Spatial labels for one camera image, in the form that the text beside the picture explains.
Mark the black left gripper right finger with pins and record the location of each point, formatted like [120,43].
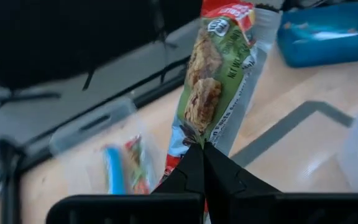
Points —
[225,177]

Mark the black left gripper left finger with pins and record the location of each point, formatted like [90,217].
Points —
[191,177]

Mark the blue plastic bin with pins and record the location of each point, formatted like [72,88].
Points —
[322,53]

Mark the black standing panel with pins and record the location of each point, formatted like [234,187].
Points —
[57,31]

